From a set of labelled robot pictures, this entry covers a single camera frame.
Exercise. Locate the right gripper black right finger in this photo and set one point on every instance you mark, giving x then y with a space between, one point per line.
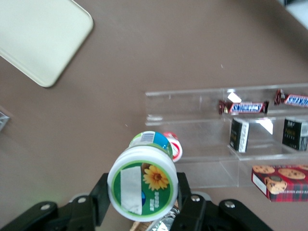
207 216

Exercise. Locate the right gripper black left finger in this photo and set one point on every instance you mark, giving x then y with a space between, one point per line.
72 216

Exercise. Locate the green gum bottle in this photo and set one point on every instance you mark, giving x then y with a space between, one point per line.
142 183

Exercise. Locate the aluminium foil tray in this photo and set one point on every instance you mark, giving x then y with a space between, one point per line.
164 221

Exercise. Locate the beige plastic tray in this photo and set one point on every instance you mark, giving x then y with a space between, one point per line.
38 36

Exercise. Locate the wicker basket with foil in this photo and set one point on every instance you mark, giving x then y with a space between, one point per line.
139 226

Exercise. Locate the red-capped yogurt bottle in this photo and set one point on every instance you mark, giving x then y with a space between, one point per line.
176 150

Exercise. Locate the clear acrylic tiered shelf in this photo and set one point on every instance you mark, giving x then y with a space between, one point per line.
192 134

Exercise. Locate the red plaid cookie box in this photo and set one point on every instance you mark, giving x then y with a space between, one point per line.
286 183

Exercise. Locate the small black box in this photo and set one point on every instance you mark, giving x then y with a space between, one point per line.
294 133
239 134

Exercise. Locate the snickers bar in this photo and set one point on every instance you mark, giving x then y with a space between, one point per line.
294 99
245 107

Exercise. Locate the grey robot connector block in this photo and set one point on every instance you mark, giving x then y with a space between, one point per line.
3 119

